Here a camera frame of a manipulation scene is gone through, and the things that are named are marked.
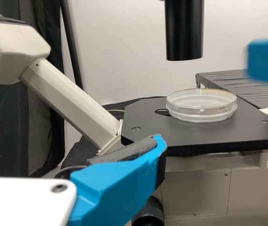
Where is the petri dish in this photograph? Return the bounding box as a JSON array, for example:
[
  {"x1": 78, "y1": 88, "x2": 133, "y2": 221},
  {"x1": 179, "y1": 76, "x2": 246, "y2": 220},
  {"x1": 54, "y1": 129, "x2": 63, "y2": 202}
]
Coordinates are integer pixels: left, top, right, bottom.
[{"x1": 166, "y1": 87, "x2": 238, "y2": 123}]

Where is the cream microscope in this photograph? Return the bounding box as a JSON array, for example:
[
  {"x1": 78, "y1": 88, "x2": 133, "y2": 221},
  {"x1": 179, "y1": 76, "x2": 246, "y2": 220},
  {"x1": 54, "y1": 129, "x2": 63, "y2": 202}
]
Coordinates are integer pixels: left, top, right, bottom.
[{"x1": 0, "y1": 0, "x2": 268, "y2": 226}]

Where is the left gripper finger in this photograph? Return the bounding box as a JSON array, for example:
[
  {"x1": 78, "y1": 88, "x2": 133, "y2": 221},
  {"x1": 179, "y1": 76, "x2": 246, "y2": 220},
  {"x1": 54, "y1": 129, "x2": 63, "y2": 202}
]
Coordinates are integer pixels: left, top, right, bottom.
[{"x1": 67, "y1": 133, "x2": 168, "y2": 226}]

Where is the black platform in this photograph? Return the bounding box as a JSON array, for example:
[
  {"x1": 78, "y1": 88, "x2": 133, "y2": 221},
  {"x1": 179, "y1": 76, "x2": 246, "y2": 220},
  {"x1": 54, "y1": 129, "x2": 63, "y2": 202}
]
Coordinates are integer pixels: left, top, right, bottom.
[{"x1": 196, "y1": 69, "x2": 268, "y2": 109}]

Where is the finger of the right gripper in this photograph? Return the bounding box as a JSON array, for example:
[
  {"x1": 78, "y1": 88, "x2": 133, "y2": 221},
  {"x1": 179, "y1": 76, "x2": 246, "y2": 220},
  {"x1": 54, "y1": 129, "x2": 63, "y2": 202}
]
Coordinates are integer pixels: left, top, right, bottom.
[{"x1": 245, "y1": 36, "x2": 268, "y2": 84}]

